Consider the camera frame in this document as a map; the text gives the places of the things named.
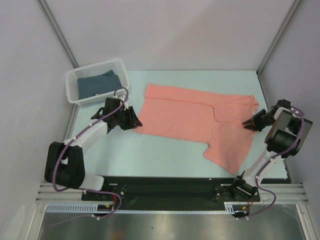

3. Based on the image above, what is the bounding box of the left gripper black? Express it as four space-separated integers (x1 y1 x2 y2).
114 106 142 131

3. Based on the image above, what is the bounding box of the salmon pink t shirt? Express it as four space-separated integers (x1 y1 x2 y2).
135 84 259 175

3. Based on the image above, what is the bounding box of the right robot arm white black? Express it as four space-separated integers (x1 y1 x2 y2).
228 99 313 202

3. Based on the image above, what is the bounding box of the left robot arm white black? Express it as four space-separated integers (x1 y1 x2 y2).
44 97 143 200

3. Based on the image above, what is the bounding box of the blue grey t shirt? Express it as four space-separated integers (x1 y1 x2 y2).
77 70 122 100

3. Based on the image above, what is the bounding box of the white plastic basket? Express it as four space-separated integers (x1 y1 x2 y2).
65 59 130 107

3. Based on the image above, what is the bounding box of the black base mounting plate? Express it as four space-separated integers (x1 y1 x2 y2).
78 177 289 212

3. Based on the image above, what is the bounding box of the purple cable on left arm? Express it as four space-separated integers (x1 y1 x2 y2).
51 87 130 221

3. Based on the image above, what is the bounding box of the white slotted cable duct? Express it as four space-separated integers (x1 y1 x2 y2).
46 202 118 213

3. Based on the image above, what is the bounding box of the aluminium frame rail front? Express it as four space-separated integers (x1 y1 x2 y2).
35 183 82 203

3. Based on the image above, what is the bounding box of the right corner aluminium post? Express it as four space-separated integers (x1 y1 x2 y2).
256 0 304 77

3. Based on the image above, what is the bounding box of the corner aluminium post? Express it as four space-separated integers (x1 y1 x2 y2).
256 0 304 77
36 0 80 69

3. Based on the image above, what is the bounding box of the left corner aluminium post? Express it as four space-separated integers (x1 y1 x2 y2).
36 0 80 69

